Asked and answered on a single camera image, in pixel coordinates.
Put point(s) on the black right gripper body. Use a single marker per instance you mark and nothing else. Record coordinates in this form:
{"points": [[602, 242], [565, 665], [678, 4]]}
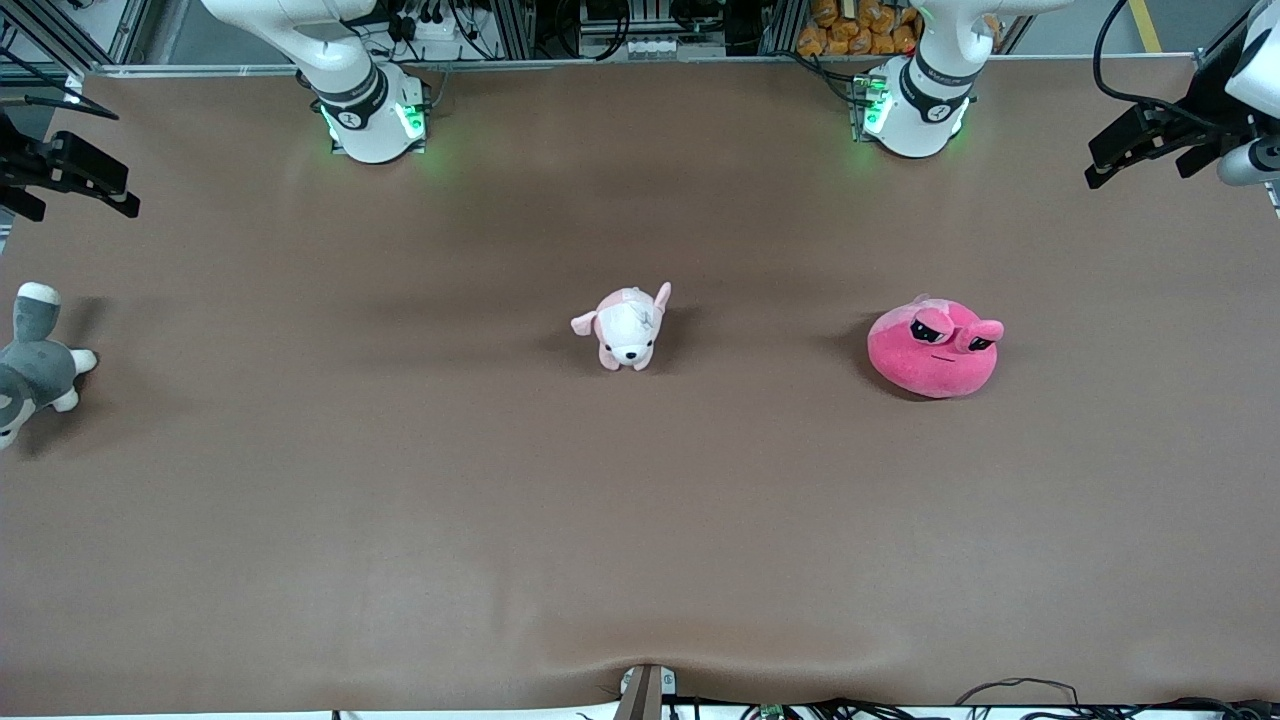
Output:
{"points": [[22, 167]]}

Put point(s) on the white power strip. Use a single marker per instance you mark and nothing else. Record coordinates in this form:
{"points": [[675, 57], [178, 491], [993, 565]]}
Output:
{"points": [[440, 28]]}

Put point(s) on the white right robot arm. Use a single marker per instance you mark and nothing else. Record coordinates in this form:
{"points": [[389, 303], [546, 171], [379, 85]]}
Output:
{"points": [[365, 120]]}

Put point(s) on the pink round plush toy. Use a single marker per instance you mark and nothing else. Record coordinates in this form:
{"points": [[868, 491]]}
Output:
{"points": [[930, 360]]}

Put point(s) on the pink white dog plush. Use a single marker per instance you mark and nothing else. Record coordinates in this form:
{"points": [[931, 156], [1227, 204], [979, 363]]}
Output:
{"points": [[625, 330]]}

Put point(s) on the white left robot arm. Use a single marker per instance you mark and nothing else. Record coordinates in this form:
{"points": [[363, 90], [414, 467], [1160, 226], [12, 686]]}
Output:
{"points": [[920, 110]]}

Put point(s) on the aluminium table edge rail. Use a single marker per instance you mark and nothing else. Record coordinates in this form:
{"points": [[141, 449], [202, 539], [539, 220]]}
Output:
{"points": [[640, 63]]}

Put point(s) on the bag of orange snacks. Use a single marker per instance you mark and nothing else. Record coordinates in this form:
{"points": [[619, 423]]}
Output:
{"points": [[860, 25]]}

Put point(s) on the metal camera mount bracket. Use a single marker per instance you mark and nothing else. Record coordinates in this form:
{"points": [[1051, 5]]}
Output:
{"points": [[642, 692]]}

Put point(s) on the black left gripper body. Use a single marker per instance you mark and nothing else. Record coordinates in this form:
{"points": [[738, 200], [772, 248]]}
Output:
{"points": [[1203, 118]]}

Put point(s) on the grey white husky plush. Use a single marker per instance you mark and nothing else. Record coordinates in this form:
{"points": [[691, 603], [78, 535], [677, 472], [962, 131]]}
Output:
{"points": [[35, 370]]}

